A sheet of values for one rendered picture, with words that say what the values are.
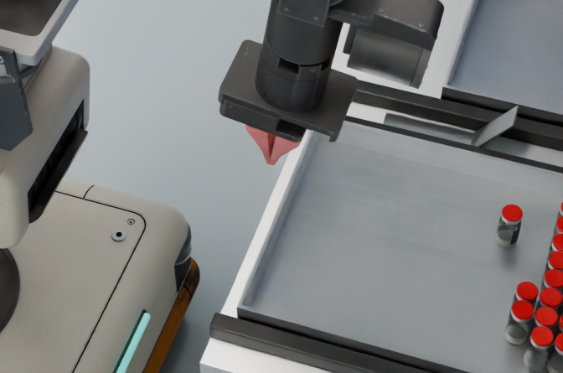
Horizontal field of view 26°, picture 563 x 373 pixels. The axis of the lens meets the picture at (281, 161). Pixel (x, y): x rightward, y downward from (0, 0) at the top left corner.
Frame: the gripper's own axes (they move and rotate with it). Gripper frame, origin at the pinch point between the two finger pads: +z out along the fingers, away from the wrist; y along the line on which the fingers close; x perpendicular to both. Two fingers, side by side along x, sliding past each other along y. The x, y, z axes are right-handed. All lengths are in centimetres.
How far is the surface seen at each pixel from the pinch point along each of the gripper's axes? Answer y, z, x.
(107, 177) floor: -42, 116, 72
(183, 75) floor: -38, 115, 103
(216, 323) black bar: -0.6, 18.4, -7.1
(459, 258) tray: 19.6, 17.0, 8.8
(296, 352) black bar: 7.6, 17.3, -7.7
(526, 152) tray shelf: 23.4, 16.5, 25.0
